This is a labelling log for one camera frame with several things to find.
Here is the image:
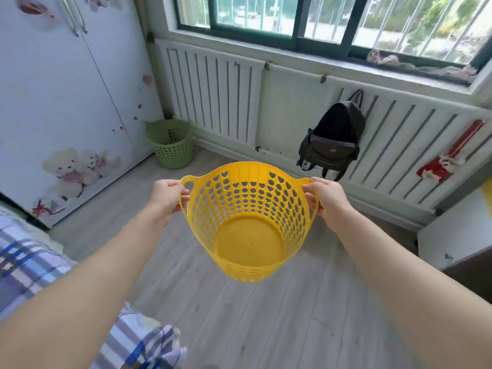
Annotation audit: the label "green plastic basket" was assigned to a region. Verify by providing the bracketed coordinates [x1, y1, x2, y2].
[145, 118, 195, 170]

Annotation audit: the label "yellow plastic basket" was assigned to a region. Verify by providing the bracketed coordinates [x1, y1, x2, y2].
[179, 161, 320, 283]

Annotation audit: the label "white slatted radiator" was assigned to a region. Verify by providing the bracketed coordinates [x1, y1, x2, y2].
[155, 38, 492, 228]

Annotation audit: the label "white window bars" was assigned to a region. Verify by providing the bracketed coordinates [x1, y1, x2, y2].
[175, 0, 492, 62]

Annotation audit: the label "person's right forearm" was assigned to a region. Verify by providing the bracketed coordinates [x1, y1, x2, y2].
[326, 209, 492, 369]

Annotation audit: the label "black backpack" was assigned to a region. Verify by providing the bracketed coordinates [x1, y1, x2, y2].
[296, 88, 367, 182]

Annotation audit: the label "blue plaid bed sheet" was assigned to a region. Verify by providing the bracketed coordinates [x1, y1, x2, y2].
[0, 211, 188, 369]

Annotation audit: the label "red hanging decoration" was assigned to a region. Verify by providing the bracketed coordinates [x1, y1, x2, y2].
[416, 119, 486, 184]

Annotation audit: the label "dark green window frame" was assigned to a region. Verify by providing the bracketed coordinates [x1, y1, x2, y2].
[172, 0, 492, 75]

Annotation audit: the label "person's left hand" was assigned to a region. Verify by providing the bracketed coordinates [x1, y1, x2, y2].
[147, 179, 191, 224]

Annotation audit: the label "person's right hand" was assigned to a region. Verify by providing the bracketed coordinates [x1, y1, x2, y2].
[302, 176, 353, 228]

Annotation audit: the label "white wardrobe with bear stickers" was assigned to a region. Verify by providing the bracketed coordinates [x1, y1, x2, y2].
[0, 0, 166, 230]

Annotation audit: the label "silver wardrobe handle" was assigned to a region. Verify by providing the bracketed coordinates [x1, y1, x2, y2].
[56, 0, 80, 37]
[72, 0, 89, 35]

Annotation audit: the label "person's left forearm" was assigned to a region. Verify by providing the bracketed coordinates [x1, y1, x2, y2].
[0, 205, 172, 369]

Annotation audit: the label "crumpled cloth on sill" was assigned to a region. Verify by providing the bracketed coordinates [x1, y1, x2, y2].
[365, 49, 480, 84]

